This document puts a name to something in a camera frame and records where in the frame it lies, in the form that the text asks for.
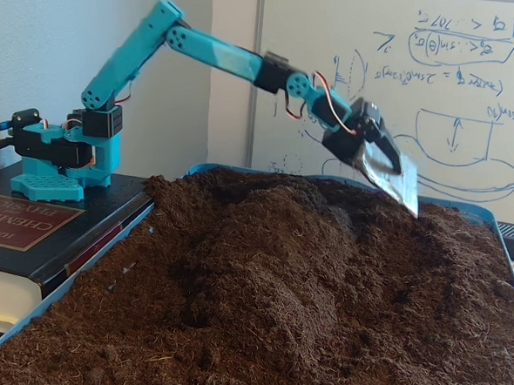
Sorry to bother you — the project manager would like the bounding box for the silver scoop gripper finger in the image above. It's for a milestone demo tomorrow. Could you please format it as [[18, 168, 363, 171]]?
[[350, 141, 422, 223]]

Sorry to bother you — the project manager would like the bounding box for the teal robot arm with base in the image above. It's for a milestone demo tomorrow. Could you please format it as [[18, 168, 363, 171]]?
[[0, 0, 357, 205]]

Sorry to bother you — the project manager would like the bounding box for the blue plastic tray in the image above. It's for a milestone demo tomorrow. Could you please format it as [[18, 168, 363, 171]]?
[[0, 143, 514, 385]]

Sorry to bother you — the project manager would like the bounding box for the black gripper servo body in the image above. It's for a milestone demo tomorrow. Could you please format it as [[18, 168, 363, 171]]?
[[319, 96, 389, 170]]

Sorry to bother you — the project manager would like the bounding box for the brown soil heap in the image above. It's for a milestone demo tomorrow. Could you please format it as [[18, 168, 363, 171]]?
[[0, 149, 514, 385]]

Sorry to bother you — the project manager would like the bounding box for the whiteboard with blue sketches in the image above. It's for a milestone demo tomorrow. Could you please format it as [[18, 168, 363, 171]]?
[[234, 0, 514, 247]]

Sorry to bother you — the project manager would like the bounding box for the black slim gripper finger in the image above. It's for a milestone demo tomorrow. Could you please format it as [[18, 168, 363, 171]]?
[[369, 125, 403, 177]]

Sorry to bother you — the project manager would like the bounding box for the black chemistry physics handbook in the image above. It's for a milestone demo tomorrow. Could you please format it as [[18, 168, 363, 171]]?
[[0, 157, 168, 335]]

